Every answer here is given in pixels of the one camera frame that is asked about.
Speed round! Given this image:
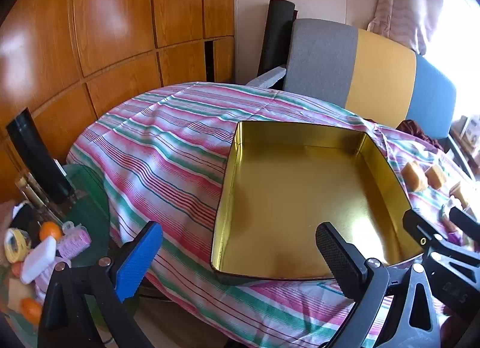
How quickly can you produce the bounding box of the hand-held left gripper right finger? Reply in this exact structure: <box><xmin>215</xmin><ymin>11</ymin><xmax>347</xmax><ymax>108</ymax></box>
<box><xmin>315</xmin><ymin>221</ymin><xmax>441</xmax><ymax>348</ymax></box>

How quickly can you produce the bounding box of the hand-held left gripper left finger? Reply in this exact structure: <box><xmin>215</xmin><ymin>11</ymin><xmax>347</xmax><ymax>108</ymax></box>
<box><xmin>37</xmin><ymin>220</ymin><xmax>164</xmax><ymax>348</ymax></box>

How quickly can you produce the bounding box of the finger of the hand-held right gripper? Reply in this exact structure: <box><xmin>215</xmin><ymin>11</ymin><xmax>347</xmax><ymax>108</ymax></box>
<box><xmin>449</xmin><ymin>206</ymin><xmax>480</xmax><ymax>245</ymax></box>
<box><xmin>402</xmin><ymin>210</ymin><xmax>480</xmax><ymax>315</ymax></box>

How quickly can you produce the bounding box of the large yellow-brown sponge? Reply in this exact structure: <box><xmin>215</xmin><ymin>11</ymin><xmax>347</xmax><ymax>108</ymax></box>
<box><xmin>449</xmin><ymin>180</ymin><xmax>471</xmax><ymax>208</ymax></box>

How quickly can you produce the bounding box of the yellow sponge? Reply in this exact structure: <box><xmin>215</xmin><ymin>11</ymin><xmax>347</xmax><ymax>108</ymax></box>
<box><xmin>402</xmin><ymin>161</ymin><xmax>429</xmax><ymax>192</ymax></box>
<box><xmin>425</xmin><ymin>164</ymin><xmax>447</xmax><ymax>189</ymax></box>

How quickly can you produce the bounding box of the gold tin box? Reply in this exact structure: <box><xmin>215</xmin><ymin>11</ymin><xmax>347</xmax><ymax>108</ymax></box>
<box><xmin>210</xmin><ymin>120</ymin><xmax>424</xmax><ymax>286</ymax></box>

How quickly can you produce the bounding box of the pink hair roller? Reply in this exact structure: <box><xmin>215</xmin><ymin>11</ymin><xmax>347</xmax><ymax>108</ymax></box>
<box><xmin>58</xmin><ymin>229</ymin><xmax>92</xmax><ymax>259</ymax></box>

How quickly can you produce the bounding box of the green glass side table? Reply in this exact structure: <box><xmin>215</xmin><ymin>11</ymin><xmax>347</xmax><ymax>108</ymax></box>
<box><xmin>0</xmin><ymin>162</ymin><xmax>113</xmax><ymax>348</ymax></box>

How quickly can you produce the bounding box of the pale pink cloth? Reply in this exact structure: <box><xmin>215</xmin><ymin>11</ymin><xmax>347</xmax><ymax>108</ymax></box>
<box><xmin>34</xmin><ymin>260</ymin><xmax>72</xmax><ymax>298</ymax></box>

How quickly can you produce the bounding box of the dark red cloth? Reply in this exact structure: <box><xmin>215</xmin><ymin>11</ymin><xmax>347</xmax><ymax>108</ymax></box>
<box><xmin>395</xmin><ymin>119</ymin><xmax>447</xmax><ymax>152</ymax></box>

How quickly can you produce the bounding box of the white plastic case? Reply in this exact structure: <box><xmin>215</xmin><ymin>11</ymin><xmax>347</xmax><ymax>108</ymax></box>
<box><xmin>19</xmin><ymin>237</ymin><xmax>58</xmax><ymax>284</ymax></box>

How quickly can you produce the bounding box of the striped tablecloth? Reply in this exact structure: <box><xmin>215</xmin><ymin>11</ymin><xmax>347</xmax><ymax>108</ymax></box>
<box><xmin>67</xmin><ymin>82</ymin><xmax>480</xmax><ymax>348</ymax></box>

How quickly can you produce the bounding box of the yellow tape roll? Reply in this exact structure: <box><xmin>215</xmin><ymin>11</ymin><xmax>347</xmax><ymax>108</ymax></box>
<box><xmin>4</xmin><ymin>228</ymin><xmax>31</xmax><ymax>262</ymax></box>

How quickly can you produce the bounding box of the clear glass container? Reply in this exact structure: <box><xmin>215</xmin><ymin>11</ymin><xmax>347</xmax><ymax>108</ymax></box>
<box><xmin>15</xmin><ymin>173</ymin><xmax>57</xmax><ymax>221</ymax></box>

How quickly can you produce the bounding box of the black cylinder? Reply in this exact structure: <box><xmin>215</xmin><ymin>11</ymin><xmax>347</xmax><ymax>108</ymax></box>
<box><xmin>5</xmin><ymin>107</ymin><xmax>74</xmax><ymax>203</ymax></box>

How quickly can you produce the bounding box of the grey yellow blue chair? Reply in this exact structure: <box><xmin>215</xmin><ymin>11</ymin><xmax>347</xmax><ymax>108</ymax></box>
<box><xmin>245</xmin><ymin>18</ymin><xmax>473</xmax><ymax>180</ymax></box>

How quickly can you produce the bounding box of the pink patterned curtain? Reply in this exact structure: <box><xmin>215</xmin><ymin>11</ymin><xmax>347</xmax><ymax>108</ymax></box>
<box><xmin>365</xmin><ymin>0</ymin><xmax>445</xmax><ymax>54</ymax></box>

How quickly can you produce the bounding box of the black rolled mat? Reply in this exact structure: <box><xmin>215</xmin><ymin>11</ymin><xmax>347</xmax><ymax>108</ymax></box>
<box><xmin>257</xmin><ymin>0</ymin><xmax>297</xmax><ymax>77</ymax></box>

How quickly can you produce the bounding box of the wooden wardrobe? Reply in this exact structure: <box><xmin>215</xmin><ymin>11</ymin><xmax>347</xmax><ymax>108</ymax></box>
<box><xmin>0</xmin><ymin>0</ymin><xmax>237</xmax><ymax>202</ymax></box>

